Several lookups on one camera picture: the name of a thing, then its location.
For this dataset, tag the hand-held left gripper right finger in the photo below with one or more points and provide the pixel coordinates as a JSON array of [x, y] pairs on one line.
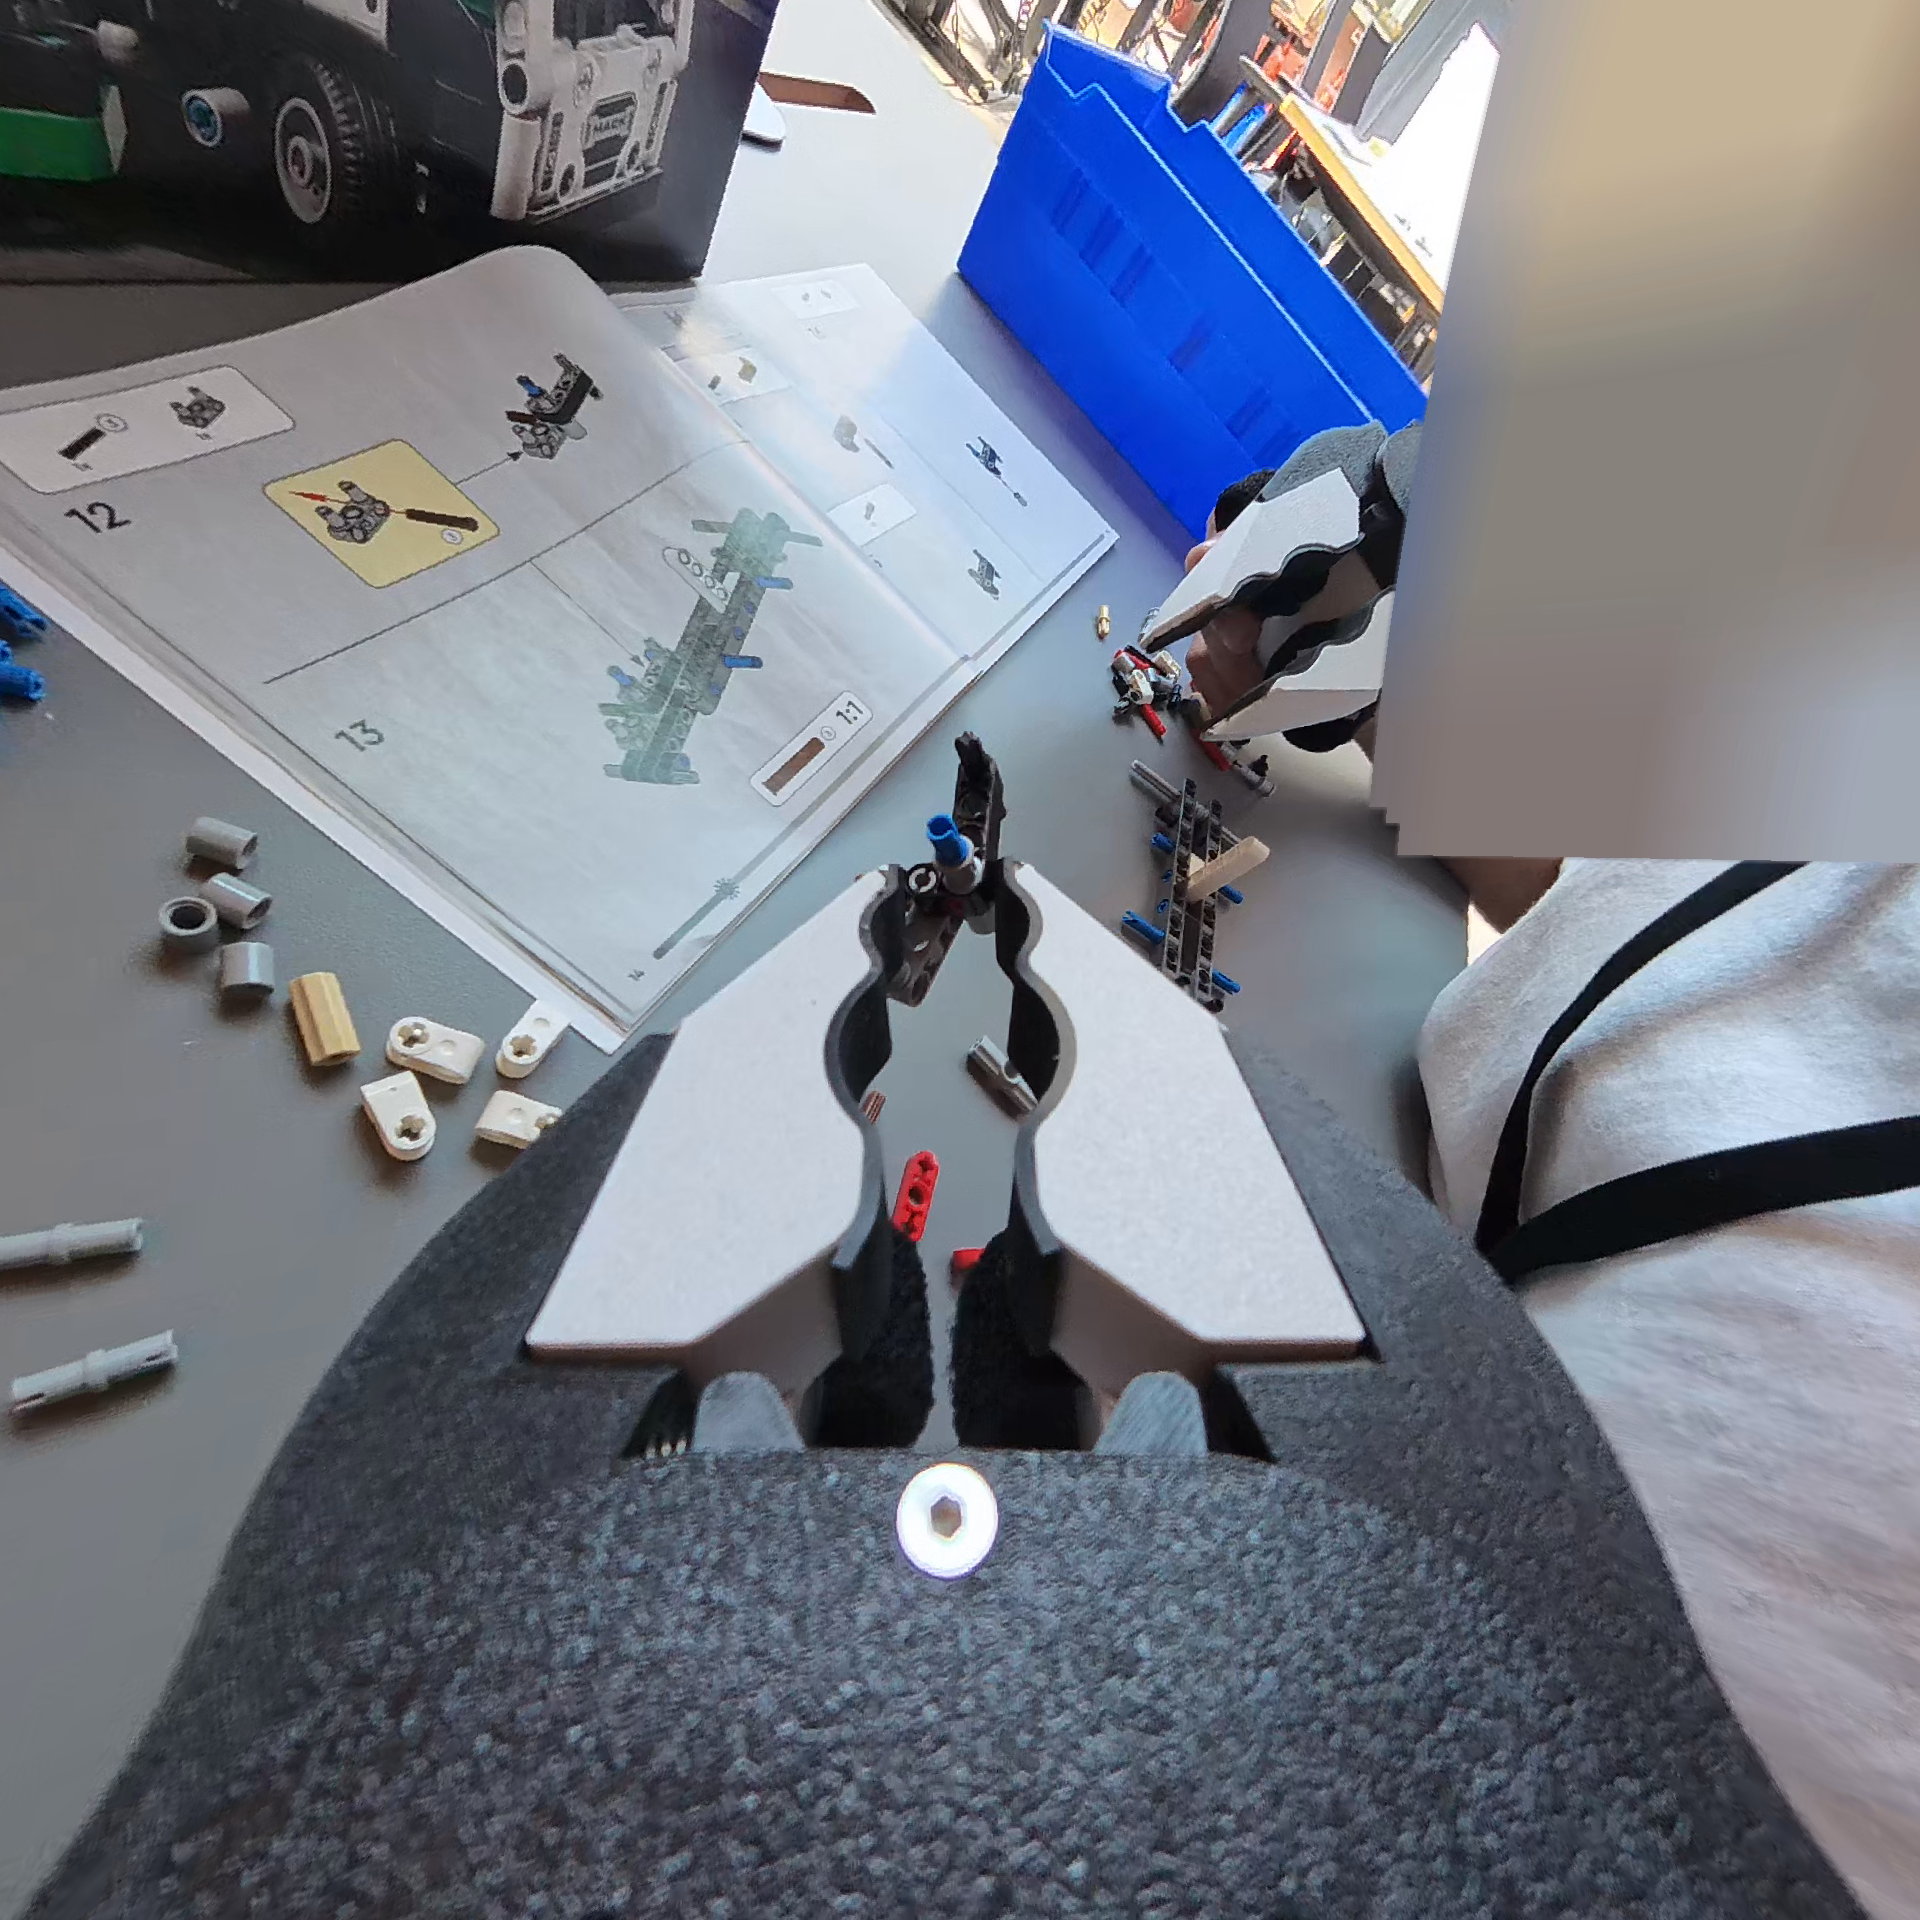
[[1185, 1169]]

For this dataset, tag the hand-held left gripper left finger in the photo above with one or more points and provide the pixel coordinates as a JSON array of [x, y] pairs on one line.
[[706, 1169]]

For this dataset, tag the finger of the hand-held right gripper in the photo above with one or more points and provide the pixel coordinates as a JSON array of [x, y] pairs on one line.
[[1335, 661], [1275, 516]]

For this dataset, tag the long lego frame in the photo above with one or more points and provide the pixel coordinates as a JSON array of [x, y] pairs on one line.
[[1185, 886]]

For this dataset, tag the small black lego assembly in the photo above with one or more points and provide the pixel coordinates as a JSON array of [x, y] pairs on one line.
[[985, 796]]

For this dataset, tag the red and black lego cluster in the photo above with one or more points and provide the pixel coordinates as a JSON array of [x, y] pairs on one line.
[[1148, 688]]

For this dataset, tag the white lego connector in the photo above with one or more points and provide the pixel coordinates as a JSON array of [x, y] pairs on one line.
[[435, 1047], [397, 1117], [516, 1117], [533, 1039]]

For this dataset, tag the red thin lego liftarm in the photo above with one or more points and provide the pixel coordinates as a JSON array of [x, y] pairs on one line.
[[916, 1186]]

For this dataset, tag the dark grey lego connector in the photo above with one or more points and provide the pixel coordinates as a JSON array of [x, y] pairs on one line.
[[996, 1071]]

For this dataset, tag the tan lego connector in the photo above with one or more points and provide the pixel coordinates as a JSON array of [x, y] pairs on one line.
[[323, 1021]]

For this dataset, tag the grey lego bush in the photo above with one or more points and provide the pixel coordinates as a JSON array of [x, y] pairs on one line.
[[249, 968], [223, 844], [238, 899], [189, 922]]

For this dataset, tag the lego instruction booklet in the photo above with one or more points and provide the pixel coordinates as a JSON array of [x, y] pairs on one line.
[[451, 630]]

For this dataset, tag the light grey lego axle pin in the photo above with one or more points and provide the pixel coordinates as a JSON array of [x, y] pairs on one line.
[[89, 1368], [67, 1245]]

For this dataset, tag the pile of blue lego pins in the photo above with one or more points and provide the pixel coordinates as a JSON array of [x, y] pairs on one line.
[[13, 674]]

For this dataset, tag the lego set box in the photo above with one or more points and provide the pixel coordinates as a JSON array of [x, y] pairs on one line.
[[376, 91]]

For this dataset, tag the wooden table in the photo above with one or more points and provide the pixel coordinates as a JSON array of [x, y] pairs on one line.
[[1356, 194]]

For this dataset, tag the blue storage bin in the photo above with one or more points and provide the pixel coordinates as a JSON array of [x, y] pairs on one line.
[[1139, 285]]

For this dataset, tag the person's white shirt torso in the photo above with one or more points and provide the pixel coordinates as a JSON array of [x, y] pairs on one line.
[[1725, 1349]]

